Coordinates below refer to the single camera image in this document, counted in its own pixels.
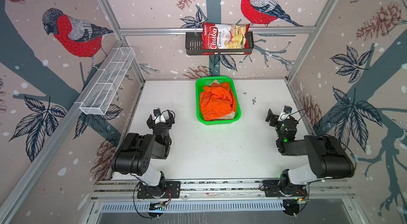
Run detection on orange shorts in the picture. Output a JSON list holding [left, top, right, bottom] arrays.
[[199, 82, 238, 121]]

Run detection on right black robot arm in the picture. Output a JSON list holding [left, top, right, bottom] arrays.
[[261, 106, 356, 198]]

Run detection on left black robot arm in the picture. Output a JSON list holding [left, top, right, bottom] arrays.
[[111, 109, 176, 200]]

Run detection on green plastic basket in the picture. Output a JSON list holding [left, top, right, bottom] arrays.
[[196, 76, 241, 125]]

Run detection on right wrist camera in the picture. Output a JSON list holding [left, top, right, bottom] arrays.
[[278, 105, 293, 121]]

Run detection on red cassava chips bag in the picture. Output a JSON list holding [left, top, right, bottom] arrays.
[[202, 23, 250, 50]]

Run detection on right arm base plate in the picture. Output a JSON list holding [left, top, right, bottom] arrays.
[[261, 180, 308, 198]]

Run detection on black wall basket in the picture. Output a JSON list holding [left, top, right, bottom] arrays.
[[185, 31, 254, 56]]

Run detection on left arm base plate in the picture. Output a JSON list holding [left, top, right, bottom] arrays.
[[135, 180, 181, 199]]

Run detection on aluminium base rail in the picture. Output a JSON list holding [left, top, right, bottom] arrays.
[[90, 178, 356, 201]]

